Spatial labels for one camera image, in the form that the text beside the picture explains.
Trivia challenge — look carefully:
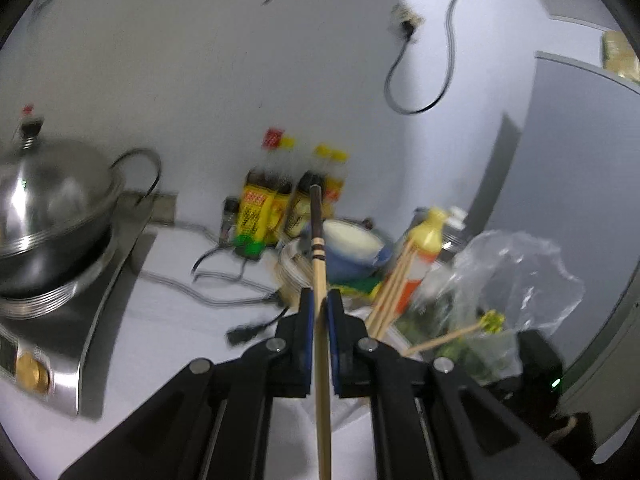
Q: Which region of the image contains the clear bottle red cap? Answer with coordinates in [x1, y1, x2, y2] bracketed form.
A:
[18, 104, 39, 130]

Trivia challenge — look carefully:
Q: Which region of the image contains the bamboo chopstick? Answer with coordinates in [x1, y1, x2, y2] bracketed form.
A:
[401, 323, 483, 356]
[374, 248, 416, 339]
[366, 240, 414, 339]

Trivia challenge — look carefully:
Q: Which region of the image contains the yellow green sponge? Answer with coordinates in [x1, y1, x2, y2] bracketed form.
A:
[331, 276, 385, 304]

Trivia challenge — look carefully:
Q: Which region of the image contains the dark chopstick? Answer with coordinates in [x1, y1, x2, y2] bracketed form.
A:
[309, 184, 332, 480]

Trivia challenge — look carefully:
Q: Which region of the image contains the grey refrigerator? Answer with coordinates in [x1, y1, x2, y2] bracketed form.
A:
[487, 51, 639, 443]

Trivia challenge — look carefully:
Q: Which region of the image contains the plastic bag of greens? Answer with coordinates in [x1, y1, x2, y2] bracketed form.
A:
[396, 231, 585, 386]

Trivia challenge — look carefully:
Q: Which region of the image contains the black power cord with plug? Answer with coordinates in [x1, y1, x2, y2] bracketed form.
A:
[109, 146, 302, 347]

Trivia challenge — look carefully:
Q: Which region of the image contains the orange yellow squeeze bottle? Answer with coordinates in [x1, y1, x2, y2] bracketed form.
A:
[395, 207, 448, 314]

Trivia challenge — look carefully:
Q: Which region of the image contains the silver induction cooker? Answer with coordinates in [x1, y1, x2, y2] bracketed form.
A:
[1, 196, 157, 417]

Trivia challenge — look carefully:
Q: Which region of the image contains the blue bowl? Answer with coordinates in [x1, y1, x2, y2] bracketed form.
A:
[324, 219, 394, 283]

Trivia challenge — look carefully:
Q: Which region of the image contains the steel wok lid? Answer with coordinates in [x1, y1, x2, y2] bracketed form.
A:
[1, 117, 124, 257]

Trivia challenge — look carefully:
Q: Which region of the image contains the small spice jar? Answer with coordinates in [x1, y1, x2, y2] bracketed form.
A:
[219, 196, 241, 246]

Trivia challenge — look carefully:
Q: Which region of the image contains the white plate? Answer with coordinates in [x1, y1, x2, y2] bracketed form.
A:
[274, 240, 314, 312]

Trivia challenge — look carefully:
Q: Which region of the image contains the white wall socket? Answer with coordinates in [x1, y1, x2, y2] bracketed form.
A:
[390, 3, 424, 40]

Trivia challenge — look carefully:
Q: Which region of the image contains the yellow cap dark sauce bottle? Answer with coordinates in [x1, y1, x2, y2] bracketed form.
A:
[267, 136, 296, 246]

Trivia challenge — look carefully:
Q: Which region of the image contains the red cap cooking oil bottle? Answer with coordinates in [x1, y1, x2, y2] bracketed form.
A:
[233, 128, 284, 261]

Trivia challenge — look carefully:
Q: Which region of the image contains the black wok with wooden handle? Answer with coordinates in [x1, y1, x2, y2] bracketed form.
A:
[1, 170, 124, 299]

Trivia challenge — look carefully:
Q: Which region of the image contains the yellow cap soy sauce bottle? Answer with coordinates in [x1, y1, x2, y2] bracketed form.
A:
[284, 143, 334, 241]

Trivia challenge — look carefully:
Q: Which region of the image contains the black wall cable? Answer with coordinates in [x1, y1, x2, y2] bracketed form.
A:
[383, 0, 467, 116]

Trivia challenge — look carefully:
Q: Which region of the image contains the glass pot lid white knob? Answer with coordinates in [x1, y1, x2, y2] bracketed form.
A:
[438, 206, 471, 262]

